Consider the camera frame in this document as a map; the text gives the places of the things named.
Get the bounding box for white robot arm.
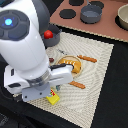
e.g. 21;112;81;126
0;0;73;102

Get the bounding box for beige woven placemat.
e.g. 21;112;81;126
29;32;114;128

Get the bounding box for grey pot with handles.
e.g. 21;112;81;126
42;24;62;47

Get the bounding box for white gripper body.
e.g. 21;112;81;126
4;64;73;102

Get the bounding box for orange bread loaf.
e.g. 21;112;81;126
59;59;81;73

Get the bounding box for grey pan on stove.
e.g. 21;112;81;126
80;5;102;24

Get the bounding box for knife with wooden handle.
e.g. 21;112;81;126
57;49;97;63

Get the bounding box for yellow butter box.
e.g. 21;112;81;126
46;91;60;105

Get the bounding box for beige bowl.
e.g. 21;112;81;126
118;4;128;30

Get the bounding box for pink stove board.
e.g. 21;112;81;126
50;0;128;42

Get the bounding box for fork with wooden handle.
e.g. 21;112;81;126
69;81;85;89

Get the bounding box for red tomato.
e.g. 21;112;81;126
44;30;53;39

